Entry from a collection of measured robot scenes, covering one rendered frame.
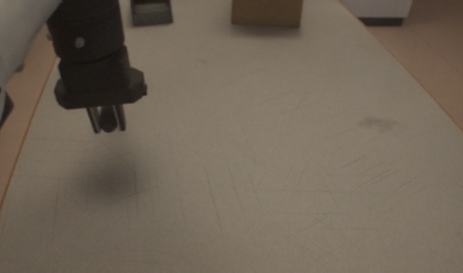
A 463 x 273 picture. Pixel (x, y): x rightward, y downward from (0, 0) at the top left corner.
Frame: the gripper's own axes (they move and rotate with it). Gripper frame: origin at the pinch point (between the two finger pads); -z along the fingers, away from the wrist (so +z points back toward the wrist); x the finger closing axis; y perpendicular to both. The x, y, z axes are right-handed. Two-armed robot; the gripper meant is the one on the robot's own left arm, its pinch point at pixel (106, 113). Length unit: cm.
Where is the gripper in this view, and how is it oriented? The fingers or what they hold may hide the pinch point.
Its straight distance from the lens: 52.9
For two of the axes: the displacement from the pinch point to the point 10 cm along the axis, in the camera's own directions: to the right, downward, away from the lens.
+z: 0.2, -7.4, -6.7
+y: -1.7, -6.7, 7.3
